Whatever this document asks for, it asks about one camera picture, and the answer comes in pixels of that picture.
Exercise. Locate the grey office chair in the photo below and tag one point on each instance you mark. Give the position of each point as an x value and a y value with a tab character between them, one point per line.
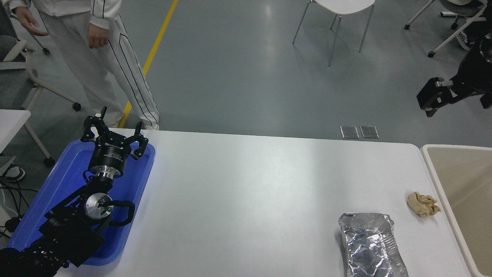
15	73

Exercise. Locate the seated person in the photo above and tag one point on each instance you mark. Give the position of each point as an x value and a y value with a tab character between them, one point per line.
466	41

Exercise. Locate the blue plastic tray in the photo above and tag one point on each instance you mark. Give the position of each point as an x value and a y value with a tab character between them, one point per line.
130	181

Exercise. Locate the black and white shoe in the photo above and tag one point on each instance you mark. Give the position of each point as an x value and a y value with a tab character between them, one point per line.
14	174

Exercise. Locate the metal floor socket plate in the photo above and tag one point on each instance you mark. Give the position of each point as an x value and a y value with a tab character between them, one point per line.
349	132
369	131

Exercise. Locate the foil tray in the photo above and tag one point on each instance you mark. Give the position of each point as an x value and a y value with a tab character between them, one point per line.
371	246

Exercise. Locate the person's left hand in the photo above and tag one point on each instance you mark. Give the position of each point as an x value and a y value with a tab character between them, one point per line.
98	36

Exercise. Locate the person's right hand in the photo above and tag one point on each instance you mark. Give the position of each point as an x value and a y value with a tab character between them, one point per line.
27	22

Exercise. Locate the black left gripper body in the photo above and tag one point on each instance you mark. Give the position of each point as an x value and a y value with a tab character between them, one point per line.
109	156

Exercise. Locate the standing person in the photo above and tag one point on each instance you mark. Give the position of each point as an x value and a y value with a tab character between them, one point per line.
100	77

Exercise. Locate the white-framed office chair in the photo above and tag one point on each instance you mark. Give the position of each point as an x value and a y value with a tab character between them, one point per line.
453	36

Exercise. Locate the small white table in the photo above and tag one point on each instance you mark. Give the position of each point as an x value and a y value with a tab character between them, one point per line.
11	125

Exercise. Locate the crumpled tan paper ball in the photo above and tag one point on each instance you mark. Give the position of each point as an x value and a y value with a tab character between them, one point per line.
422	204

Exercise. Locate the large pale bin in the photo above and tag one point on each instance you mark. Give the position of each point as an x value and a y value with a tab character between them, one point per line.
467	184

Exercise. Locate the white chair with metal legs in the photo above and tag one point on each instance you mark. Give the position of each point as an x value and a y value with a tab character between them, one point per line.
346	4

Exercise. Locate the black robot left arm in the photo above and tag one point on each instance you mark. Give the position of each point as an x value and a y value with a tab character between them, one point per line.
69	231

